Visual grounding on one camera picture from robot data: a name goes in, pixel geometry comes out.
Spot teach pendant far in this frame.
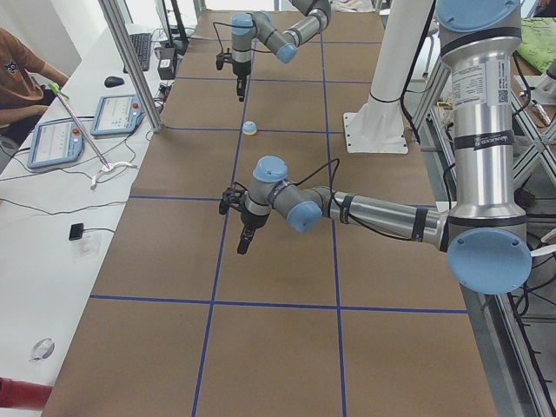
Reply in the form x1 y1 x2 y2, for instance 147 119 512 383
90 95 145 136

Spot clear tape roll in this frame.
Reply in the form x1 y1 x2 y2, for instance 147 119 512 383
29 338 56 362

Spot metal rod with green tip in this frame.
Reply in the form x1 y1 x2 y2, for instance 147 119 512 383
48 83 114 172

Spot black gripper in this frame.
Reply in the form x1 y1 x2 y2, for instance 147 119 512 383
236 208 269 255
232 60 252 103

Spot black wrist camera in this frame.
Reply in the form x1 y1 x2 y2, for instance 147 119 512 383
215 49 233 70
218 182 248 215

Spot person in brown shirt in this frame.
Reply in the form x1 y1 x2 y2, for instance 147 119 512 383
1 29 69 145

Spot black keyboard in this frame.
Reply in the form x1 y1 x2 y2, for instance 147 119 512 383
129 33 152 71

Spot black power adapter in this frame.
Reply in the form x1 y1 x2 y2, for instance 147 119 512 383
157 48 177 80

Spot green cloth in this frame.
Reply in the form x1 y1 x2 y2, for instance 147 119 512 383
517 17 555 73

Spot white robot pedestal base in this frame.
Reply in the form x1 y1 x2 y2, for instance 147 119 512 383
343 0 434 155

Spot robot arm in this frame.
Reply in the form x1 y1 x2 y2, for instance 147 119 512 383
217 1 332 102
237 1 533 295

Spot small black box device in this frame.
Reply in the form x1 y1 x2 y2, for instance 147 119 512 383
69 222 84 242

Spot teach pendant near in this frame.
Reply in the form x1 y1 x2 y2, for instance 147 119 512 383
27 119 84 170

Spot teach pendant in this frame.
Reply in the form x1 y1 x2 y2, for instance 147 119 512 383
90 95 145 136
27 119 84 170

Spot aluminium frame post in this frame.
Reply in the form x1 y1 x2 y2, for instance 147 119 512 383
98 0 162 133

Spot black computer mouse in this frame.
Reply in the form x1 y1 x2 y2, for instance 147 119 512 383
104 76 124 88

